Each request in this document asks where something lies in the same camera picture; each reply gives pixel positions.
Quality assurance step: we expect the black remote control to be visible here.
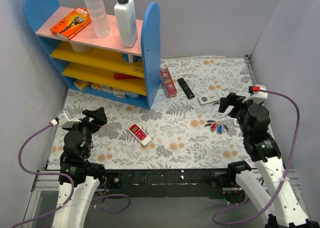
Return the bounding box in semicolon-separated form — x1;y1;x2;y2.
177;78;195;99

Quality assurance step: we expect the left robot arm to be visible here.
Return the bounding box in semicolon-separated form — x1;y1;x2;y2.
52;107;107;227

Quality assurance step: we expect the white remote with coloured buttons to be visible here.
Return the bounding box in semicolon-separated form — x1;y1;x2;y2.
233;119;240;127

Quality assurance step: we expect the white air conditioner remote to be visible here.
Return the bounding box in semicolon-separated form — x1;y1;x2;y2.
198;94;221;105

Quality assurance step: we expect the red and white remote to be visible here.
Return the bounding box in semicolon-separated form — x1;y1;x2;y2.
129;124;152;147

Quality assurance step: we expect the white packets bottom shelf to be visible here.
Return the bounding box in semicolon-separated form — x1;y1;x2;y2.
91;83;140;99

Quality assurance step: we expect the yellow packet bottom shelf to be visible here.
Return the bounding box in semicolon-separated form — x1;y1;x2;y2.
73;79;92;91

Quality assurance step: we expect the blue wooden shelf unit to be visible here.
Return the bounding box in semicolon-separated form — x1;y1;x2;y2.
23;0;161;109

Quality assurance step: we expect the floral table mat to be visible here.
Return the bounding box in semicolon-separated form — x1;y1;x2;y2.
63;57;253;169

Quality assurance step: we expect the red toothpaste box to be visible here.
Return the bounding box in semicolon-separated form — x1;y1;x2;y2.
160;67;177;98

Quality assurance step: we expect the beige cup under shelf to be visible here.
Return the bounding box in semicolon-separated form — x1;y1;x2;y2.
70;43;94;53

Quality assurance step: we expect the orange razor box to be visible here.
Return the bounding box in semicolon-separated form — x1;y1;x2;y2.
50;8;91;41

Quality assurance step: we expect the white bottle black cap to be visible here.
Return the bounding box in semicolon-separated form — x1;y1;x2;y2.
114;0;138;48

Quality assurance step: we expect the clear plastic water bottle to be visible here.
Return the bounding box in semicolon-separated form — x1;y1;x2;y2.
84;0;111;37

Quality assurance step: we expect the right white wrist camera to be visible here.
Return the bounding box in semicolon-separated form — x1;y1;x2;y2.
242;85;268;104

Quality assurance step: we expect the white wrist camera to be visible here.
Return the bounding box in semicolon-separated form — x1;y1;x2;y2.
242;85;268;104
49;110;81;128

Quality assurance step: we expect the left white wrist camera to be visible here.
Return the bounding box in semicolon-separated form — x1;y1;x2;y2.
49;110;81;128

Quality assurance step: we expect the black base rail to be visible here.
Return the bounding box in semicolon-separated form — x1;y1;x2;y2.
105;168;239;198

